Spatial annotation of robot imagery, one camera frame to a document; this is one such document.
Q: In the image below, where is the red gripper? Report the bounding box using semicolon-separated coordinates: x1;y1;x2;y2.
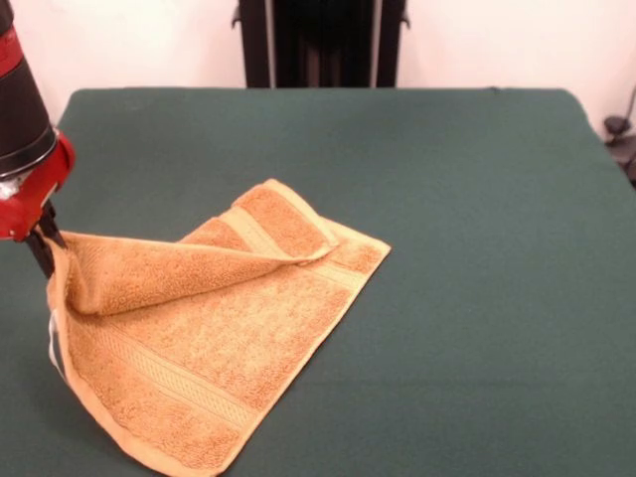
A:
0;128;78;280

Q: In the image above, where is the tan terry towel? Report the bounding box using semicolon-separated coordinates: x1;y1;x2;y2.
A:
46;178;393;477

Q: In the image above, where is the dark green table cloth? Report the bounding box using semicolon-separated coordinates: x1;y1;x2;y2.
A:
0;86;636;477

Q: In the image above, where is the black stand base foot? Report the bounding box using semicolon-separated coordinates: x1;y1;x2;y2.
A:
603;114;636;188

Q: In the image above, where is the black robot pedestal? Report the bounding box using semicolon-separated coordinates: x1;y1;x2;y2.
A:
229;0;409;89

